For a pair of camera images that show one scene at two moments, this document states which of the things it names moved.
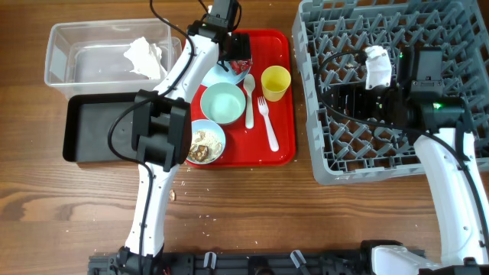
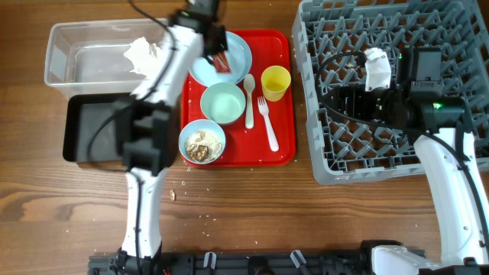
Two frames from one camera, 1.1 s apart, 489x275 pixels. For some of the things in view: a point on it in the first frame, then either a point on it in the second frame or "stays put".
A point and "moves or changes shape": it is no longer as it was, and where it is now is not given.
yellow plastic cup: x=275 y=80 stays put
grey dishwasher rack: x=329 y=39 stays put
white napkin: x=146 y=59 stays put
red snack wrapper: x=240 y=66 moves or changes shape
